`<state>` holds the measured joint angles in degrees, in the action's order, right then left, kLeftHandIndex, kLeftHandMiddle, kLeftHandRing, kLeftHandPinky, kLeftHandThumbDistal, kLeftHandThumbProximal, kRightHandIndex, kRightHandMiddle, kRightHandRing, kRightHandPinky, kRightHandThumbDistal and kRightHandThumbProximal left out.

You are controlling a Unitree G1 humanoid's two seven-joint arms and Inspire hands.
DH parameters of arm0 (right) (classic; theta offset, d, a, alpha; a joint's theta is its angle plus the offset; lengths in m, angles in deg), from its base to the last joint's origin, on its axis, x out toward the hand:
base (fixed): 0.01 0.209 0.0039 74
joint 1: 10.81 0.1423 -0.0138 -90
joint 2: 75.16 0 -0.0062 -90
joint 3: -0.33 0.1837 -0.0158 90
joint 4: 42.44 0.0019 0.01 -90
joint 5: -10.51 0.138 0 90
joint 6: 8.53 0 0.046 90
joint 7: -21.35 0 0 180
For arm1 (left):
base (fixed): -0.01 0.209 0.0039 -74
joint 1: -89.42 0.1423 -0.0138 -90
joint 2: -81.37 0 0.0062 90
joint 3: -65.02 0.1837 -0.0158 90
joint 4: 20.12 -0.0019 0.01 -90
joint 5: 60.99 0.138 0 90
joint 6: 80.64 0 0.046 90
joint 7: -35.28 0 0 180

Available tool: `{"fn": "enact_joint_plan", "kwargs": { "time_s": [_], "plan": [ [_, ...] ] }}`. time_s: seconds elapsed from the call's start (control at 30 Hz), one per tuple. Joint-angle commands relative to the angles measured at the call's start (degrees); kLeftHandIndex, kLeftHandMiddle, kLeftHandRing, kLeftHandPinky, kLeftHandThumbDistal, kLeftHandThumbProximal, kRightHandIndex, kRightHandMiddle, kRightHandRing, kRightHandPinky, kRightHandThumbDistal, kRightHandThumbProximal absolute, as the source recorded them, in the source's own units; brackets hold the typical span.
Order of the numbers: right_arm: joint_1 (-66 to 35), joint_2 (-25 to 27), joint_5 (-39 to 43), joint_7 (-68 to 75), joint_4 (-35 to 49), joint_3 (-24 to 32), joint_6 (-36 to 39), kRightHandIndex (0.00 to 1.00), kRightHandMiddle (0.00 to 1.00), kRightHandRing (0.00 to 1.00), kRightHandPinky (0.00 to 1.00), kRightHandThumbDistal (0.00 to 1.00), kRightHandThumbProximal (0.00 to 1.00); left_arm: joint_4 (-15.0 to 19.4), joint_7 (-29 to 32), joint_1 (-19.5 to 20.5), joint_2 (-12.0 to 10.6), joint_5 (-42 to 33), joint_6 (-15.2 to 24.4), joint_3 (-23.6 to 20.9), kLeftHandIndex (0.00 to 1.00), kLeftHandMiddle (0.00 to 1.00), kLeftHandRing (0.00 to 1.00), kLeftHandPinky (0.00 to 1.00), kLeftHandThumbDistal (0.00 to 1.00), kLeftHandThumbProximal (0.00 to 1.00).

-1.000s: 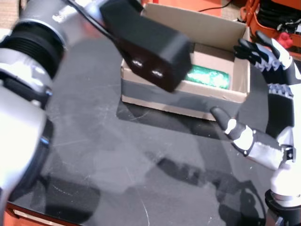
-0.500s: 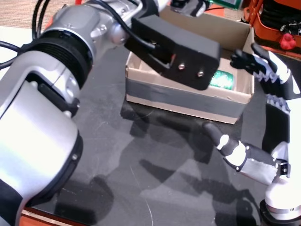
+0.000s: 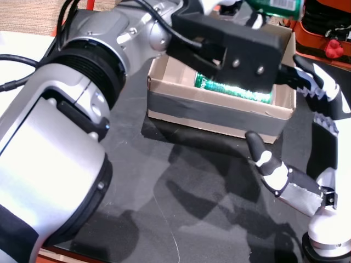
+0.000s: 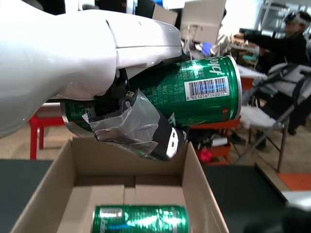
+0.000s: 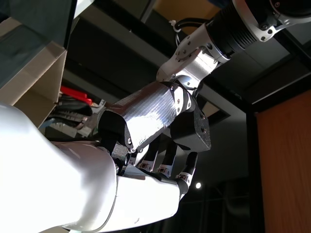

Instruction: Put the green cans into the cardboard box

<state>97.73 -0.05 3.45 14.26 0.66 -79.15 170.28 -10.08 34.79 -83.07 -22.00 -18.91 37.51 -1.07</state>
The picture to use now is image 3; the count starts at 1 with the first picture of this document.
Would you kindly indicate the open cardboard box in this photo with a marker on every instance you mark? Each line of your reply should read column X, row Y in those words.
column 214, row 115

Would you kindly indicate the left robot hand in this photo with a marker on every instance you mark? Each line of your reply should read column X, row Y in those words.
column 214, row 5

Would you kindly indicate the orange metal leg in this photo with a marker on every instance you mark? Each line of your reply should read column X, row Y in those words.
column 91, row 5

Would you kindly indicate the orange table frame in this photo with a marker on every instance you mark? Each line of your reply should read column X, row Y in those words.
column 68, row 256

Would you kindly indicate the green Chilsung cider can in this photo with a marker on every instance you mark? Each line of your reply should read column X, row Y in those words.
column 274, row 6
column 241, row 91

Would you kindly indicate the red rubber knob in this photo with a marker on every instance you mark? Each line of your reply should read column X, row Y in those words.
column 334, row 49

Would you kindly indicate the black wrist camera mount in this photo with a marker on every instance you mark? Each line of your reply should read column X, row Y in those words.
column 246, row 43

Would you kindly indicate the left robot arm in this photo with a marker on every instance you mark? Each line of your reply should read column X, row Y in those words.
column 55, row 164

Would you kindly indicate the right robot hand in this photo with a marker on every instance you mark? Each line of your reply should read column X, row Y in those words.
column 334, row 109

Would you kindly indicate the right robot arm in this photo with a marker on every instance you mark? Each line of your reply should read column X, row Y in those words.
column 329, row 254

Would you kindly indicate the white flat board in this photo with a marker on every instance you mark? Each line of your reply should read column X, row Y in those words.
column 19, row 43

